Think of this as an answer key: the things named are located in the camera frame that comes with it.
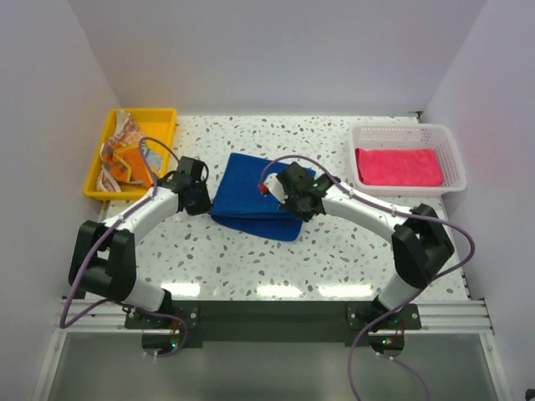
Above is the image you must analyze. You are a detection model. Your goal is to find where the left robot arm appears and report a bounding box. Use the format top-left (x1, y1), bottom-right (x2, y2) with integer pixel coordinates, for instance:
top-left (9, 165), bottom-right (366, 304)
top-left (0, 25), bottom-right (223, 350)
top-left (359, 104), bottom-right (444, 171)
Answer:
top-left (69, 156), bottom-right (212, 328)

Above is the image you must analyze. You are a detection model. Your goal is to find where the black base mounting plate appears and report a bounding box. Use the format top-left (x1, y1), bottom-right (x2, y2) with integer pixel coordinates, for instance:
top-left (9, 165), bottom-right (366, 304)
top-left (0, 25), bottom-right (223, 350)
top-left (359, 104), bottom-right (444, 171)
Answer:
top-left (125, 300), bottom-right (422, 351)

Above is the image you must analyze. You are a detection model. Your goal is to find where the white perforated plastic basket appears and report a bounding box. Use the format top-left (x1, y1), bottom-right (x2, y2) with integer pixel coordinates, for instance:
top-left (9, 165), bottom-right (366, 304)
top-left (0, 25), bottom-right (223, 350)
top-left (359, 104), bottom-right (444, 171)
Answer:
top-left (348, 123), bottom-right (466, 197)

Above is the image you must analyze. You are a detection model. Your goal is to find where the blue towel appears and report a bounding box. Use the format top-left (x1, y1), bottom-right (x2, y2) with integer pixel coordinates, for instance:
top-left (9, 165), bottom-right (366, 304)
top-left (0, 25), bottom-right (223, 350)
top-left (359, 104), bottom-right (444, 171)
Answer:
top-left (210, 153), bottom-right (303, 241)

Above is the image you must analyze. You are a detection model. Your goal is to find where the aluminium extrusion rail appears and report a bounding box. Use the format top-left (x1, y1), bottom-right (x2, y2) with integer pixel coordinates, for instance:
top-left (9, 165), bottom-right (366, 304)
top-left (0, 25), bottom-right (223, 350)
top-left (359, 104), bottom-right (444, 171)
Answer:
top-left (66, 301), bottom-right (494, 334)

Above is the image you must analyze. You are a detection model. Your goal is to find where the white orange patterned towel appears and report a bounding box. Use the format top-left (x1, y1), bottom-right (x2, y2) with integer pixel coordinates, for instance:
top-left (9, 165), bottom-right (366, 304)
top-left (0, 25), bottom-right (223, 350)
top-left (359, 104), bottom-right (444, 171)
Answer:
top-left (96, 109), bottom-right (163, 192)

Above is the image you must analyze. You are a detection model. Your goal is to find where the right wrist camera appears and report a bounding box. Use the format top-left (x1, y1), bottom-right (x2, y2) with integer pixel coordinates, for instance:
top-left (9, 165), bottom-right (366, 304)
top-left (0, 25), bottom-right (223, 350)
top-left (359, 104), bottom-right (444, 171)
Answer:
top-left (259, 173), bottom-right (288, 204)

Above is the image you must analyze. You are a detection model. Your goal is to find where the yellow plastic bin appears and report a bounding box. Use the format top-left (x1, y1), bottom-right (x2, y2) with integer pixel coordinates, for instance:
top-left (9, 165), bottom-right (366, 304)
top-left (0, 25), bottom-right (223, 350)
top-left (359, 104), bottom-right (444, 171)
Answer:
top-left (84, 108), bottom-right (176, 201)

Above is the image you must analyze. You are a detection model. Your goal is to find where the pink microfiber towel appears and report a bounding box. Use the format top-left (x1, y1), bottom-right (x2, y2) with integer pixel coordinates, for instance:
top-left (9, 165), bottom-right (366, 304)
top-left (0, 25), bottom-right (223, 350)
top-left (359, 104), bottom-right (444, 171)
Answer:
top-left (354, 148), bottom-right (444, 187)

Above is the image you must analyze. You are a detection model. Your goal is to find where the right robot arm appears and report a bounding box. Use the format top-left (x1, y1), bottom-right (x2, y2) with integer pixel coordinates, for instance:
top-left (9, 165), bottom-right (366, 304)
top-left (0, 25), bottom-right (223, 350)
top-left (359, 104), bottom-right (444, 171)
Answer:
top-left (263, 162), bottom-right (454, 328)

